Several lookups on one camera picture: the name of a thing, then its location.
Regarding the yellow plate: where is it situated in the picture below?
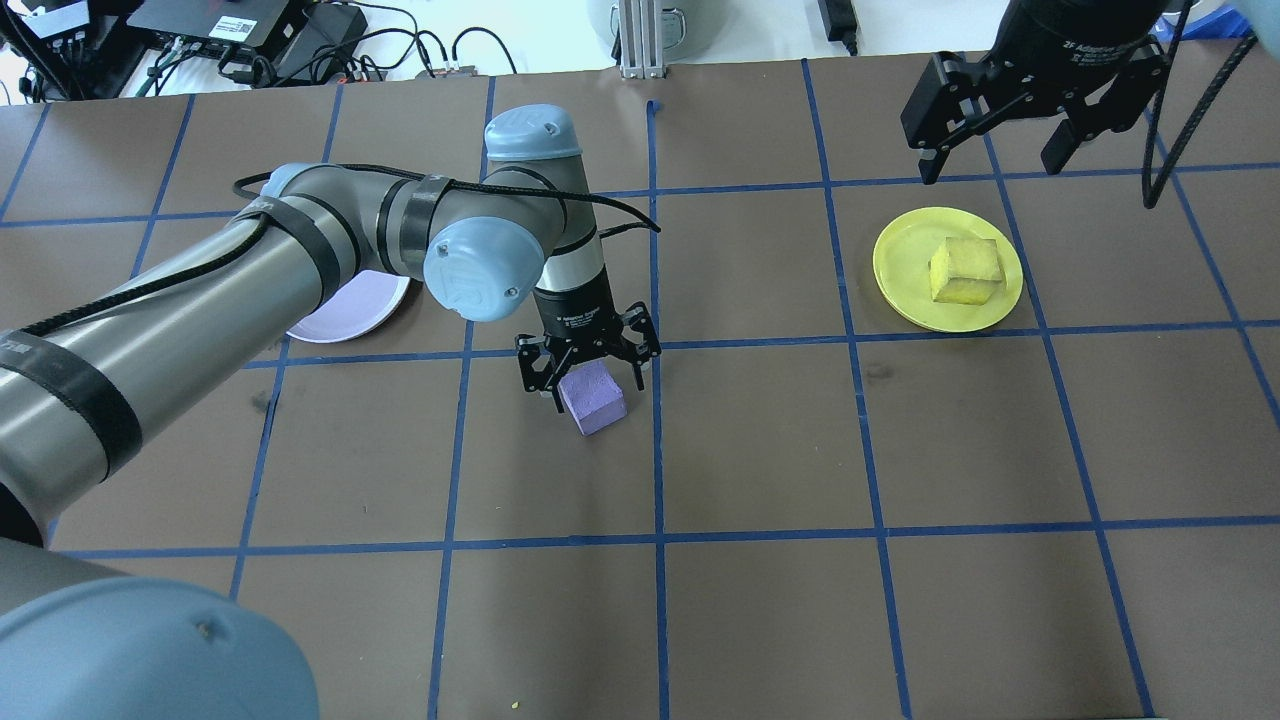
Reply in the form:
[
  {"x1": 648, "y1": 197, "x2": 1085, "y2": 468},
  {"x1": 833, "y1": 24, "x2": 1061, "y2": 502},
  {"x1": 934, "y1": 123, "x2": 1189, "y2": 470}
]
[{"x1": 872, "y1": 206, "x2": 1025, "y2": 333}]

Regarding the aluminium extrusion post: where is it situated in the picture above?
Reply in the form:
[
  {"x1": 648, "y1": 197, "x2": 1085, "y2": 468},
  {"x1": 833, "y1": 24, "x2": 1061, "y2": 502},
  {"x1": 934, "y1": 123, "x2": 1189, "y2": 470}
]
[{"x1": 618, "y1": 0, "x2": 668, "y2": 81}]

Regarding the black electronics box with label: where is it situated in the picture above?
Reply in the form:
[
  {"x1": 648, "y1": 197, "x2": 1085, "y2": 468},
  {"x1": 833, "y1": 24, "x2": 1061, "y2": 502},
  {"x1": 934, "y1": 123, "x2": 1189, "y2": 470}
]
[{"x1": 128, "y1": 0, "x2": 306, "y2": 51}]

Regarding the blue plastic bin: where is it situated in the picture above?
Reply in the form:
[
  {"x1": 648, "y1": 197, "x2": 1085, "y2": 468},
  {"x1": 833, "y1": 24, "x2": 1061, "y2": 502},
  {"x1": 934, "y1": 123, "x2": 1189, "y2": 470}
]
[{"x1": 1175, "y1": 0, "x2": 1256, "y2": 43}]

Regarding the small black electronics box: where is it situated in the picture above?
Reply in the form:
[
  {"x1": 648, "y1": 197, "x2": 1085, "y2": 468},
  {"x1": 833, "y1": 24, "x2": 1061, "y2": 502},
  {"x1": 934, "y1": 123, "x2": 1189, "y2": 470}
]
[{"x1": 275, "y1": 3, "x2": 369, "y2": 83}]

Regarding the black power adapter with cable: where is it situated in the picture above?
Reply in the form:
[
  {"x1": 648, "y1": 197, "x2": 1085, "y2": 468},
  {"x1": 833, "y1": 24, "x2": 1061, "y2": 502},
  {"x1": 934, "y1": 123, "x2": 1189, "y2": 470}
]
[{"x1": 817, "y1": 0, "x2": 863, "y2": 58}]

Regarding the purple foam block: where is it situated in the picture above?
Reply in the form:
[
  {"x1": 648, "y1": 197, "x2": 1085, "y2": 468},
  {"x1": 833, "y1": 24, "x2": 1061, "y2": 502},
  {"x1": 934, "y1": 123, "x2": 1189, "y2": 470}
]
[{"x1": 557, "y1": 358, "x2": 629, "y2": 437}]

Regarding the purple plate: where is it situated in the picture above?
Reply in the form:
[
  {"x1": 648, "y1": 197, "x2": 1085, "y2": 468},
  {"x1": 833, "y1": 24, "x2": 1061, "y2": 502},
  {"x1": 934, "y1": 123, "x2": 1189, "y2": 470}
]
[{"x1": 285, "y1": 268, "x2": 413, "y2": 344}]

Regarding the yellow foam block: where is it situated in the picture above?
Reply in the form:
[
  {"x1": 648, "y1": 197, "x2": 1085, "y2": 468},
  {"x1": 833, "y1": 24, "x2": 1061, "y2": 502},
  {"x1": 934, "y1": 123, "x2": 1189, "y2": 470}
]
[{"x1": 928, "y1": 236, "x2": 1005, "y2": 306}]

